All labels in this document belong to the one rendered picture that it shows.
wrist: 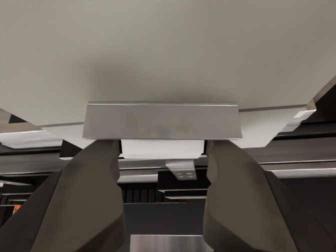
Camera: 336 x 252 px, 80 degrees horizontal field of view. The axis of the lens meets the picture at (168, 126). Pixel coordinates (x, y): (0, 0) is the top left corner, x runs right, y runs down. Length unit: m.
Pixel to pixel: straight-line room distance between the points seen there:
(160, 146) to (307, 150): 0.38
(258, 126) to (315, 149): 0.36
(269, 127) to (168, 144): 0.08
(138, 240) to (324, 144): 0.42
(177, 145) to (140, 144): 0.03
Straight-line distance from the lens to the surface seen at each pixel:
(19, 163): 0.65
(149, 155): 0.22
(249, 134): 0.18
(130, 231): 0.77
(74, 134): 0.18
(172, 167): 0.27
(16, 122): 0.33
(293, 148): 0.50
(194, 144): 0.19
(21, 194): 0.57
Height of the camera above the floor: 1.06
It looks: 22 degrees down
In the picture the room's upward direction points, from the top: 179 degrees clockwise
